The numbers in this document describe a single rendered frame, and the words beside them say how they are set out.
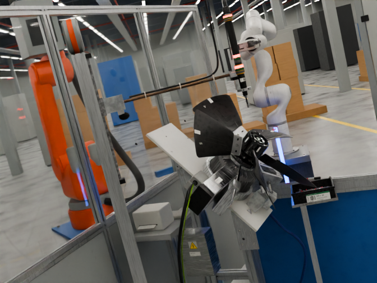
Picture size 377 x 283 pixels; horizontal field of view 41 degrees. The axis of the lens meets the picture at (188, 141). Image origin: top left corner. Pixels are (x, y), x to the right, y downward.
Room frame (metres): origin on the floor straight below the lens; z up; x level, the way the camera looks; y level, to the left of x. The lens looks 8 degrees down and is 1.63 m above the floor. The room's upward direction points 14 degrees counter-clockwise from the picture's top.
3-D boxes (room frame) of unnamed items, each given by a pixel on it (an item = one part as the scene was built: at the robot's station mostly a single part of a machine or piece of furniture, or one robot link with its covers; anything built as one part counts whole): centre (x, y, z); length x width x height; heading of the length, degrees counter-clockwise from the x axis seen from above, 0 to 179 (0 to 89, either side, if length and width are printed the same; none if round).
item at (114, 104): (2.36, 0.30, 1.54); 0.10 x 0.07 x 0.08; 97
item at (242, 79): (2.43, -0.32, 1.65); 0.04 x 0.04 x 0.46
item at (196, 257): (2.39, 0.08, 0.73); 0.15 x 0.09 x 0.22; 62
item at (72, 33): (2.34, 0.39, 1.88); 0.17 x 0.15 x 0.16; 152
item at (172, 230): (2.59, 0.22, 0.85); 0.36 x 0.24 x 0.03; 152
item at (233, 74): (2.43, -0.31, 1.50); 0.09 x 0.07 x 0.10; 97
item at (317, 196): (2.53, -0.56, 0.85); 0.22 x 0.17 x 0.07; 77
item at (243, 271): (2.42, -0.06, 0.56); 0.19 x 0.04 x 0.04; 62
